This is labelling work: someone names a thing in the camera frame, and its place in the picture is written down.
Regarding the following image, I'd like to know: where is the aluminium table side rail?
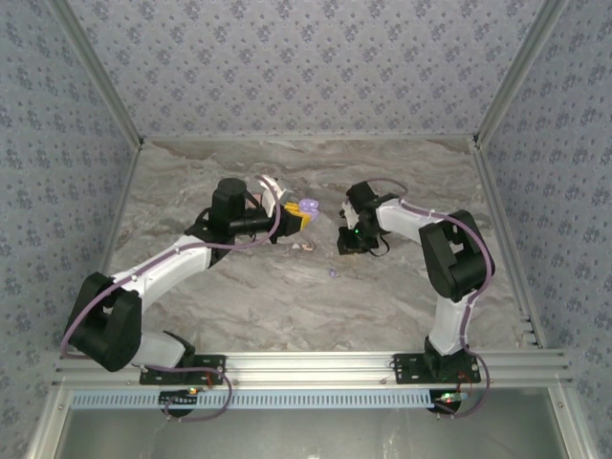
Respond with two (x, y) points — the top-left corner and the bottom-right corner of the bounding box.
(71, 141), (144, 353)
(470, 138), (549, 349)

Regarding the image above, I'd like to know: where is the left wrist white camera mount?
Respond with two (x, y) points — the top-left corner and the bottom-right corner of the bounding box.
(256, 174), (294, 217)

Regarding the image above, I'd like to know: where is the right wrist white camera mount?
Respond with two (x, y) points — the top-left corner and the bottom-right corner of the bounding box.
(339, 199), (359, 231)

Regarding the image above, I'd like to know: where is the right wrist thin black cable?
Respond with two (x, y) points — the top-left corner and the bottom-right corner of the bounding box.
(370, 228), (391, 257)

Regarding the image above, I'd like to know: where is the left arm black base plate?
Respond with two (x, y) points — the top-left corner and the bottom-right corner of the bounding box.
(139, 354), (228, 386)

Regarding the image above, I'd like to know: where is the left aluminium corner post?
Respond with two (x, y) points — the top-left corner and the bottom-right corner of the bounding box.
(47, 0), (145, 144)

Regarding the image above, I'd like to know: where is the slotted pale cable duct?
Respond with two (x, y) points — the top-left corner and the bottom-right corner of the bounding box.
(69, 389), (444, 411)

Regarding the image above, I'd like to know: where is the right aluminium table side rail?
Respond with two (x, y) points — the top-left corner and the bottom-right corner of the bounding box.
(470, 138), (549, 349)

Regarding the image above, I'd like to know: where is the right controller board with LED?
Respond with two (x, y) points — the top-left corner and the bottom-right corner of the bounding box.
(429, 389), (472, 415)

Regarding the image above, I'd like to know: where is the right aluminium lower frame rail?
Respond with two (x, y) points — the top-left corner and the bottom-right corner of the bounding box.
(547, 384), (601, 459)

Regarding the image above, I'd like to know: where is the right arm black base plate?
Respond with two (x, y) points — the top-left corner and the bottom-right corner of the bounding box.
(392, 352), (482, 385)

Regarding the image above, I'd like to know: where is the left controller board with LED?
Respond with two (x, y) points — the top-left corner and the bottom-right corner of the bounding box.
(159, 387), (201, 411)

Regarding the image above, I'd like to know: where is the left aluminium lower frame rail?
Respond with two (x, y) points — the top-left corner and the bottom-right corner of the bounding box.
(26, 385), (73, 459)

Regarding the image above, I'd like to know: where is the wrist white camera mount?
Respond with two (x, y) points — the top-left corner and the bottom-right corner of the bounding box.
(256, 174), (294, 217)
(339, 199), (359, 231)

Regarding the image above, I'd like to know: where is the aluminium frame rail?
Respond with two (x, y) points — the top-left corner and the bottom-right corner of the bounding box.
(547, 384), (601, 459)
(26, 385), (73, 459)

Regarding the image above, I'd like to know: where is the aluminium table end rail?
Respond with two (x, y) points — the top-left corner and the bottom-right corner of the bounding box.
(142, 134), (475, 142)

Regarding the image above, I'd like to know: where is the right aluminium corner post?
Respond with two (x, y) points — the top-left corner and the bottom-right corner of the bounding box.
(471, 0), (573, 144)

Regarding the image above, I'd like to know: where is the left aluminium table side rail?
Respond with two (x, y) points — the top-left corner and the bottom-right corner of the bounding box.
(71, 141), (144, 353)

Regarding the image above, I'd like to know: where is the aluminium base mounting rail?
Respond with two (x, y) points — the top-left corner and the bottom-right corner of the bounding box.
(52, 350), (574, 386)

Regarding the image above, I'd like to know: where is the aluminium corner post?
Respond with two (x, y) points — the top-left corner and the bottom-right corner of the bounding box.
(471, 0), (573, 144)
(47, 0), (145, 144)

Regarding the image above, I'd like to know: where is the controller board with led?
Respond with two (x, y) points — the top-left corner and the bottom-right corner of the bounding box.
(159, 387), (201, 411)
(429, 389), (472, 415)

